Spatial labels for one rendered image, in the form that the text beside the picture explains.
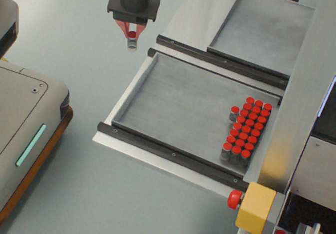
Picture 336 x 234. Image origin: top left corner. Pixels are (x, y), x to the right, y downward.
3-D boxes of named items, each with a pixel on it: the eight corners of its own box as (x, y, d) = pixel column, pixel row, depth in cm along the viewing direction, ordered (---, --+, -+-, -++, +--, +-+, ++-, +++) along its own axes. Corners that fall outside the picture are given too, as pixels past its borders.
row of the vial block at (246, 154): (270, 116, 164) (274, 105, 160) (245, 170, 153) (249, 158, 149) (261, 113, 164) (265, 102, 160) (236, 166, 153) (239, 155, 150)
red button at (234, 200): (248, 202, 137) (251, 191, 134) (242, 217, 134) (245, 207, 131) (230, 194, 138) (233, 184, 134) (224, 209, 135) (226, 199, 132)
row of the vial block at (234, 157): (261, 113, 164) (265, 102, 160) (236, 166, 153) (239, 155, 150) (253, 110, 165) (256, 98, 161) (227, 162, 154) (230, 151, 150)
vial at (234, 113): (238, 119, 162) (241, 107, 159) (235, 125, 161) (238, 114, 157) (230, 116, 163) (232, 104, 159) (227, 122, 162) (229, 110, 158)
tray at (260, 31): (361, 33, 184) (366, 23, 181) (331, 100, 169) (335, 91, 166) (240, -4, 191) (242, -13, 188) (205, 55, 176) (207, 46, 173)
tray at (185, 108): (277, 106, 166) (280, 98, 163) (241, 184, 151) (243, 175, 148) (156, 61, 173) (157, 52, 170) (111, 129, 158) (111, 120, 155)
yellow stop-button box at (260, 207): (279, 213, 138) (286, 195, 132) (269, 242, 133) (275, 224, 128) (244, 197, 139) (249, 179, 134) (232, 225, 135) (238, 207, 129)
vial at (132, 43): (138, 47, 146) (139, 33, 143) (134, 53, 145) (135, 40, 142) (130, 44, 147) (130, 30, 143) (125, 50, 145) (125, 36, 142)
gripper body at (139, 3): (155, 25, 135) (157, -4, 129) (106, 15, 135) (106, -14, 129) (160, 3, 139) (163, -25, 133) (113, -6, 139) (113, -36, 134)
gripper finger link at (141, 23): (144, 51, 141) (146, 19, 134) (112, 45, 141) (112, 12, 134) (150, 30, 145) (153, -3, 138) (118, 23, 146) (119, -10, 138)
